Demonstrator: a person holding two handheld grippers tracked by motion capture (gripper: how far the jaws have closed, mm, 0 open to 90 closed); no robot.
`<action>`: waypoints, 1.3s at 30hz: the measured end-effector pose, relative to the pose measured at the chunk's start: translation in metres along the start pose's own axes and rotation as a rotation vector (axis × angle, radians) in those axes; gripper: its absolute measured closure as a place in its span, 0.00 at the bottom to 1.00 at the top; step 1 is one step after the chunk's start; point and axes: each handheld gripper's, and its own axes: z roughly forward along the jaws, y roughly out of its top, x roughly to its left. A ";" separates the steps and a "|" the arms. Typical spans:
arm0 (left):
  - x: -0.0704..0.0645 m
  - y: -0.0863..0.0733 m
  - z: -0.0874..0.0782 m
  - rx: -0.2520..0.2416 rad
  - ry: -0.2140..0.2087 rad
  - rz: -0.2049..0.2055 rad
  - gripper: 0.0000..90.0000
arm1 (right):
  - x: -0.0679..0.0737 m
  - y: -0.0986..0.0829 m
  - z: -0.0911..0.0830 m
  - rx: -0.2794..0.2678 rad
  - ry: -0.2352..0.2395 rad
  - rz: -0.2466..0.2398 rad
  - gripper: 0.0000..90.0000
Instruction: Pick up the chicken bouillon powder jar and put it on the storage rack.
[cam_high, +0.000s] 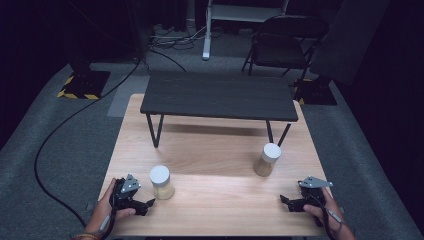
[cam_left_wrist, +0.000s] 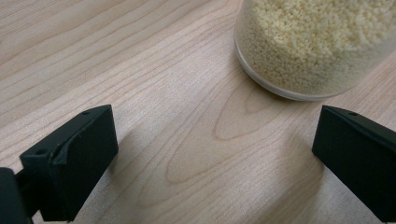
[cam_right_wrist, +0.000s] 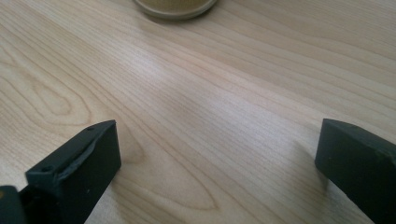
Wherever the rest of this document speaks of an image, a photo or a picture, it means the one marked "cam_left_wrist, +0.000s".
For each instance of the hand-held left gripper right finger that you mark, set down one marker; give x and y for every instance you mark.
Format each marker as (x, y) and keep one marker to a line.
(358, 155)

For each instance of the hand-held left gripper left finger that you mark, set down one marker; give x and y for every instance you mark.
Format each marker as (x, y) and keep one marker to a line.
(74, 161)

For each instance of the clear jar of yellow grains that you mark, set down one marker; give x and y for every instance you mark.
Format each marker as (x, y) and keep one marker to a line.
(311, 46)

